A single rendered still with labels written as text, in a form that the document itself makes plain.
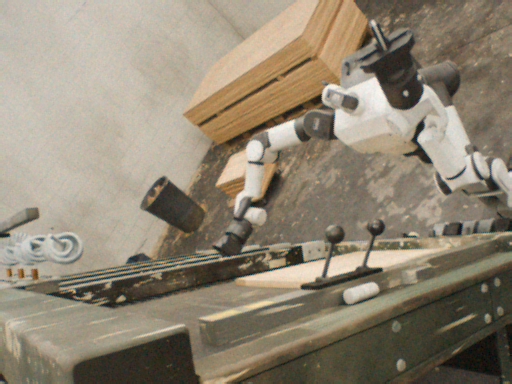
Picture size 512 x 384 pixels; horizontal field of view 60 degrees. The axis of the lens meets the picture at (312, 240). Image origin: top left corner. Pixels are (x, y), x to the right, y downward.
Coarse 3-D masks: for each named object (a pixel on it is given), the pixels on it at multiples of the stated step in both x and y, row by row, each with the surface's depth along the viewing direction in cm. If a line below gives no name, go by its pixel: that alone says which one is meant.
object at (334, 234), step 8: (336, 224) 81; (328, 232) 80; (336, 232) 80; (344, 232) 81; (328, 240) 81; (336, 240) 80; (328, 248) 83; (328, 256) 83; (328, 264) 84; (320, 280) 84; (328, 280) 85
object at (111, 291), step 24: (192, 264) 148; (216, 264) 150; (240, 264) 156; (264, 264) 163; (288, 264) 171; (0, 288) 108; (24, 288) 114; (48, 288) 117; (72, 288) 120; (96, 288) 124; (120, 288) 128; (144, 288) 133; (168, 288) 138
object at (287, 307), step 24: (480, 240) 132; (408, 264) 101; (432, 264) 107; (456, 264) 115; (336, 288) 85; (384, 288) 94; (240, 312) 70; (264, 312) 73; (288, 312) 77; (312, 312) 80; (216, 336) 67; (240, 336) 70
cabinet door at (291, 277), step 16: (336, 256) 163; (352, 256) 158; (384, 256) 145; (400, 256) 139; (416, 256) 131; (272, 272) 139; (288, 272) 136; (304, 272) 130; (320, 272) 126; (336, 272) 121
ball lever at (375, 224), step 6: (372, 222) 88; (378, 222) 88; (372, 228) 88; (378, 228) 88; (384, 228) 88; (372, 234) 89; (378, 234) 88; (372, 240) 90; (366, 252) 92; (366, 258) 92; (366, 264) 93; (360, 270) 92
